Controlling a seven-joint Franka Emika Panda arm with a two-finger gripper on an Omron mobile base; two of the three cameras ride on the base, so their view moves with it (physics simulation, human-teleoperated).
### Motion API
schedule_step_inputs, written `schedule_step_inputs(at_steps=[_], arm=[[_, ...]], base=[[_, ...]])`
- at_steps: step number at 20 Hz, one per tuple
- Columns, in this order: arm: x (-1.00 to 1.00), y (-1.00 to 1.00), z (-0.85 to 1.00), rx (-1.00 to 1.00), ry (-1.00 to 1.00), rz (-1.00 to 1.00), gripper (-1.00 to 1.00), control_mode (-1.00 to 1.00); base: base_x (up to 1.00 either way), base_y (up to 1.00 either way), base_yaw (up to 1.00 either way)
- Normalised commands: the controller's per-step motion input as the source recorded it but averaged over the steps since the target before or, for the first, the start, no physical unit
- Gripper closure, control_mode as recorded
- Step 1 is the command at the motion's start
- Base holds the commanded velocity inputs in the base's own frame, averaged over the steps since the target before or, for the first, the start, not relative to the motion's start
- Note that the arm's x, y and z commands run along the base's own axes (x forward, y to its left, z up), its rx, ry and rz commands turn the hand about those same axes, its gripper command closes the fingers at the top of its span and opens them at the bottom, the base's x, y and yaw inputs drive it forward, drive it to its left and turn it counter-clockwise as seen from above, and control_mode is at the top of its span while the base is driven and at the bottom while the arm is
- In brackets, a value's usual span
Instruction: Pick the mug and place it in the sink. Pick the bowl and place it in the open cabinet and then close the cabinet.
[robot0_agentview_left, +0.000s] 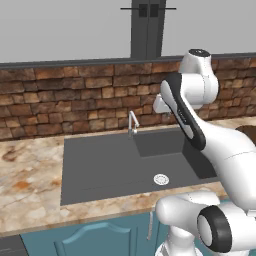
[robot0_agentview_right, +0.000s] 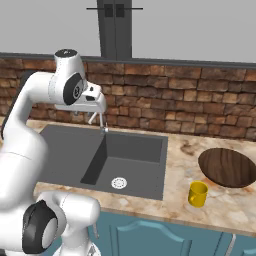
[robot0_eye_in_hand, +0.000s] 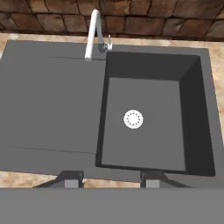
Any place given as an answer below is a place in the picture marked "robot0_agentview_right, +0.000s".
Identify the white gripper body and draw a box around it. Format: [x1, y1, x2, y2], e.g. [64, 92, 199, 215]
[54, 95, 109, 115]

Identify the dark grey sink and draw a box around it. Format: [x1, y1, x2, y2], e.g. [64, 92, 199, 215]
[37, 123, 169, 201]

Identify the yellow mug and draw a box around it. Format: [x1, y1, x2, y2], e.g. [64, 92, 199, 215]
[187, 180, 210, 209]

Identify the blue cabinet door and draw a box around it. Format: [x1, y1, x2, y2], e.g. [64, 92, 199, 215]
[99, 211, 228, 256]
[227, 231, 256, 256]

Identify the silver tap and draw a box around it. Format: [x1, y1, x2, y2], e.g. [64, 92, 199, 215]
[87, 111, 110, 135]

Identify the oval dark wooden board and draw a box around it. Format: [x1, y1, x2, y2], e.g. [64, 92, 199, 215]
[197, 147, 256, 189]

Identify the silver cabinet handle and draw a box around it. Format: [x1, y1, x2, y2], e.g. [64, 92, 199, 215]
[92, 223, 100, 240]
[228, 233, 237, 256]

